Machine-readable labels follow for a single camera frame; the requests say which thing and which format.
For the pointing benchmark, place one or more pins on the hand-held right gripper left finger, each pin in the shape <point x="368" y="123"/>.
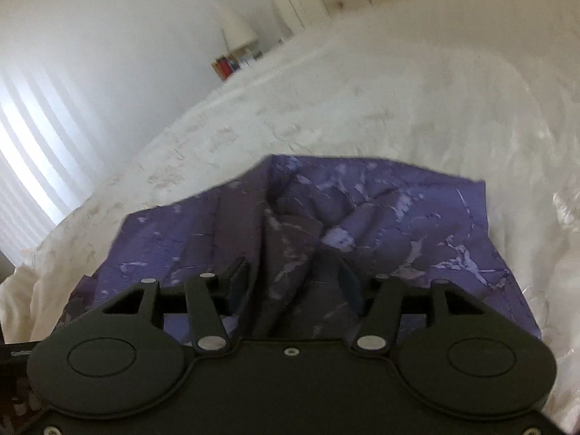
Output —
<point x="238" y="283"/>

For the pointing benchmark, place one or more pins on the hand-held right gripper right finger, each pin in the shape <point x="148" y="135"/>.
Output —
<point x="350" y="286"/>

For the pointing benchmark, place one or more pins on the purple patterned hooded jacket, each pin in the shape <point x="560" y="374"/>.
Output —
<point x="385" y="217"/>

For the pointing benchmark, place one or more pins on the white floral bedspread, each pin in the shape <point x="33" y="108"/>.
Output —
<point x="362" y="99"/>

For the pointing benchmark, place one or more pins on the dark patterned cloth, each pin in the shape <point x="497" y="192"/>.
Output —
<point x="18" y="398"/>

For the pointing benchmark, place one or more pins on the white table lamp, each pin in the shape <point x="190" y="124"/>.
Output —
<point x="235" y="29"/>

